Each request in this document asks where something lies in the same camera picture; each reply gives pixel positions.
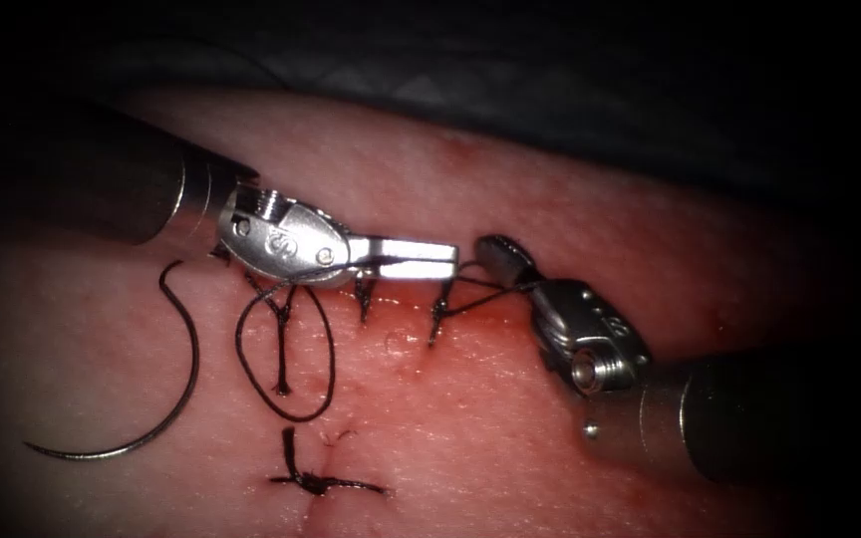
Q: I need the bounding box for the curved steel needle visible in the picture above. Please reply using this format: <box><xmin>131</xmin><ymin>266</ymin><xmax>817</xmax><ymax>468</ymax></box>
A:
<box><xmin>22</xmin><ymin>258</ymin><xmax>202</xmax><ymax>461</ymax></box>

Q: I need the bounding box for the tissue pad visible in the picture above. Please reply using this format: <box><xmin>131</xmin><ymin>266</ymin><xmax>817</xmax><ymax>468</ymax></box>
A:
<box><xmin>0</xmin><ymin>83</ymin><xmax>858</xmax><ymax>538</ymax></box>

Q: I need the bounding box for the black thread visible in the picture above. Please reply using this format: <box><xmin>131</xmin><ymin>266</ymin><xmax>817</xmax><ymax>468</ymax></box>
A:
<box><xmin>233</xmin><ymin>253</ymin><xmax>551</xmax><ymax>424</ymax></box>

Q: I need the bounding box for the left arm needle driver jaw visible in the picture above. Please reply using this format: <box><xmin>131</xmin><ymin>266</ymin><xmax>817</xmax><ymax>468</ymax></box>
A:
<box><xmin>349</xmin><ymin>235</ymin><xmax>461</xmax><ymax>262</ymax></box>
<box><xmin>352</xmin><ymin>260</ymin><xmax>461</xmax><ymax>282</ymax></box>

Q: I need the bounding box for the right arm needle driver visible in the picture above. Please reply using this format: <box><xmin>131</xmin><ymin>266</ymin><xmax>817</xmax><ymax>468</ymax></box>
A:
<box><xmin>529</xmin><ymin>278</ymin><xmax>654</xmax><ymax>399</ymax></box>

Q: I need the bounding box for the black stitching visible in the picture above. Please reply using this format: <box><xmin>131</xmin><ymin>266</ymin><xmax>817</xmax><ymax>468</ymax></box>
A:
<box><xmin>268</xmin><ymin>425</ymin><xmax>389</xmax><ymax>497</ymax></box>
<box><xmin>243</xmin><ymin>268</ymin><xmax>463</xmax><ymax>399</ymax></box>

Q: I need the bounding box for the right arm needle driver jaw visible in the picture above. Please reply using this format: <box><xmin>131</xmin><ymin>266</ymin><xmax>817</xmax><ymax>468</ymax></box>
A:
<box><xmin>473</xmin><ymin>233</ymin><xmax>545</xmax><ymax>291</ymax></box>

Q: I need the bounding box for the left arm needle driver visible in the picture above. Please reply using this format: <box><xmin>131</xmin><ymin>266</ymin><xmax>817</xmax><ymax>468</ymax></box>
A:
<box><xmin>217</xmin><ymin>184</ymin><xmax>356</xmax><ymax>288</ymax></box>

